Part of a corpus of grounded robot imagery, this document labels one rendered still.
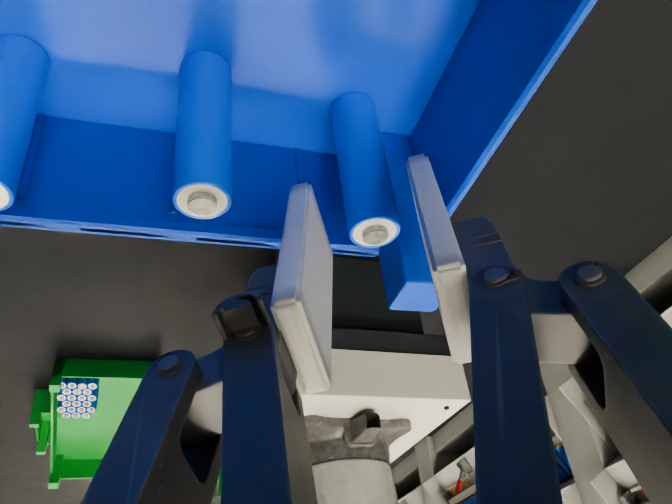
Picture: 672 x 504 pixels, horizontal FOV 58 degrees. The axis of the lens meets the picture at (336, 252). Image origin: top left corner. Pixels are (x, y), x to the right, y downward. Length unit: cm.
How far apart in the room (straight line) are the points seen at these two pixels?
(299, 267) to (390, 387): 74
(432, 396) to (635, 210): 48
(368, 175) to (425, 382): 73
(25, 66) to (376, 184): 12
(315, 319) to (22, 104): 12
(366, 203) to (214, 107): 6
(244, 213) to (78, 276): 87
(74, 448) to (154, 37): 136
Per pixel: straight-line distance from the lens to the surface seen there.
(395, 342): 94
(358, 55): 24
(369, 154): 22
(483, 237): 16
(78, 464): 156
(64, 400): 135
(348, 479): 92
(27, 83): 22
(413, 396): 90
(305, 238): 17
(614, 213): 113
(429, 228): 16
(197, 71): 22
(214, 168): 19
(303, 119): 25
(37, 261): 107
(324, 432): 93
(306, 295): 15
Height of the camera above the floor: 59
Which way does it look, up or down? 35 degrees down
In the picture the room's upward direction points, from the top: 173 degrees clockwise
